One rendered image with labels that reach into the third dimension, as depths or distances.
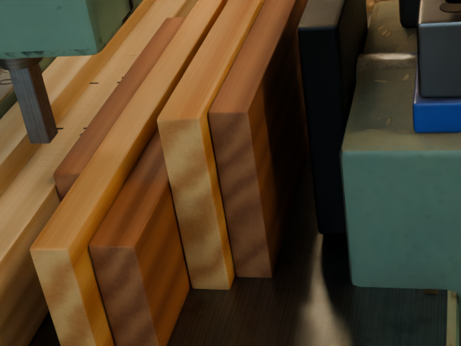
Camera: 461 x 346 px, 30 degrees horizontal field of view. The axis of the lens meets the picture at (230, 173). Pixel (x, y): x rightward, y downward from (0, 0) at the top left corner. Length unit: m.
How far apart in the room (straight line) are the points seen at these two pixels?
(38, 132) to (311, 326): 0.13
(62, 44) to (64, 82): 0.12
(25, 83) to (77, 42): 0.06
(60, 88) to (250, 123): 0.13
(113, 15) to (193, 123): 0.05
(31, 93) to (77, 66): 0.08
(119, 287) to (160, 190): 0.04
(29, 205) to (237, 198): 0.08
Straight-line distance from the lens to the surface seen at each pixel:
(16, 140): 0.37
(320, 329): 0.31
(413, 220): 0.31
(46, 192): 0.34
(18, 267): 0.33
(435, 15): 0.29
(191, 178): 0.31
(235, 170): 0.31
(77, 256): 0.28
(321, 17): 0.31
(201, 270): 0.33
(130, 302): 0.30
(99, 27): 0.29
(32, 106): 0.35
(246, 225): 0.32
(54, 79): 0.42
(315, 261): 0.34
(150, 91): 0.36
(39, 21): 0.30
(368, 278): 0.33
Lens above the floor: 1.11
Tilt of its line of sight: 31 degrees down
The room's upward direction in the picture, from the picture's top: 9 degrees counter-clockwise
